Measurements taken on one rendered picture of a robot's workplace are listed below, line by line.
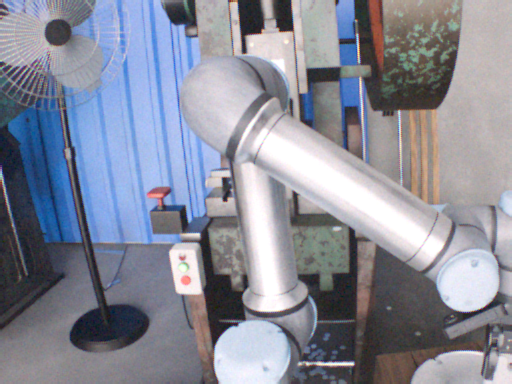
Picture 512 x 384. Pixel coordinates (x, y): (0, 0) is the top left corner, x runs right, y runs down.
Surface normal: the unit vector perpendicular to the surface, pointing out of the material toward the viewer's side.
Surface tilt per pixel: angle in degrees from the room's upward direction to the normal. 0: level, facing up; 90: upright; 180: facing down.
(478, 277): 91
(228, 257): 90
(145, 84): 90
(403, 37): 118
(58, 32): 96
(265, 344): 8
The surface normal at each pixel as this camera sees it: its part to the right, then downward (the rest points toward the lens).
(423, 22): -0.11, 0.67
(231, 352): -0.13, -0.91
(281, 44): -0.16, 0.29
